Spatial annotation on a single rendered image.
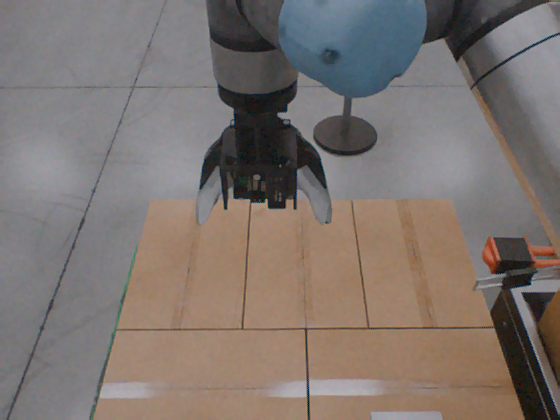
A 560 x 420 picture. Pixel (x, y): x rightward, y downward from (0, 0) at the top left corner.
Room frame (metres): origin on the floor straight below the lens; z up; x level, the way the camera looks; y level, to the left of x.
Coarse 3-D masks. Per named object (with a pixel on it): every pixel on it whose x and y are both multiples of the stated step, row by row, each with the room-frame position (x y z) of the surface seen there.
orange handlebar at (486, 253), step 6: (534, 246) 0.77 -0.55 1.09; (486, 252) 0.75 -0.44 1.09; (534, 252) 0.76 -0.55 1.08; (540, 252) 0.76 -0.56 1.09; (546, 252) 0.76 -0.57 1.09; (552, 252) 0.76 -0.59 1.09; (486, 258) 0.74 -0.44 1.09; (492, 258) 0.74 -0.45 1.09; (486, 264) 0.73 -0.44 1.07; (492, 264) 0.72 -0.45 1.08; (540, 264) 0.72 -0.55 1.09; (546, 264) 0.72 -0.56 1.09; (552, 264) 0.72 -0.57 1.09; (558, 264) 0.72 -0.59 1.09
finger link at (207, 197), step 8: (216, 168) 0.42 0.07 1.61; (216, 176) 0.42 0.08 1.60; (232, 176) 0.42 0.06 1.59; (208, 184) 0.42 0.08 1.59; (216, 184) 0.41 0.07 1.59; (232, 184) 0.42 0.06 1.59; (200, 192) 0.42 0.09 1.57; (208, 192) 0.42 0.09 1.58; (216, 192) 0.40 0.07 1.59; (200, 200) 0.42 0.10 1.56; (208, 200) 0.40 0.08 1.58; (216, 200) 0.42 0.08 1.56; (200, 208) 0.41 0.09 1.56; (208, 208) 0.39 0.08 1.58; (200, 216) 0.39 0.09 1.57; (208, 216) 0.38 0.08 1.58; (200, 224) 0.38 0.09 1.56
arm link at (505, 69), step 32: (480, 0) 0.34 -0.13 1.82; (512, 0) 0.33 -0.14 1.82; (544, 0) 0.33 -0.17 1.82; (448, 32) 0.34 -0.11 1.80; (480, 32) 0.33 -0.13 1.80; (512, 32) 0.32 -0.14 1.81; (544, 32) 0.31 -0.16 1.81; (480, 64) 0.32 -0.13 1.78; (512, 64) 0.31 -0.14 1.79; (544, 64) 0.30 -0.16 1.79; (480, 96) 0.32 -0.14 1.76; (512, 96) 0.29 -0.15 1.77; (544, 96) 0.29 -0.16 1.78; (512, 128) 0.29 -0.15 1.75; (544, 128) 0.27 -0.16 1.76; (512, 160) 0.28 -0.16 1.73; (544, 160) 0.26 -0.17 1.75; (544, 192) 0.25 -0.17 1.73; (544, 224) 0.25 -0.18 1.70
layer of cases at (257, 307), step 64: (192, 256) 1.21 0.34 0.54; (256, 256) 1.21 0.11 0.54; (320, 256) 1.21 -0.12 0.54; (384, 256) 1.21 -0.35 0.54; (448, 256) 1.21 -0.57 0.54; (128, 320) 0.94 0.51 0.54; (192, 320) 0.94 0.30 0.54; (256, 320) 0.94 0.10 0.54; (320, 320) 0.94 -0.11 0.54; (384, 320) 0.94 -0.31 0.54; (448, 320) 0.94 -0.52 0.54; (128, 384) 0.72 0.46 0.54; (192, 384) 0.72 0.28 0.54; (256, 384) 0.72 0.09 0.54; (320, 384) 0.72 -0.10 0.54; (384, 384) 0.72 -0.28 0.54; (448, 384) 0.72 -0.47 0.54; (512, 384) 0.72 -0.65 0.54
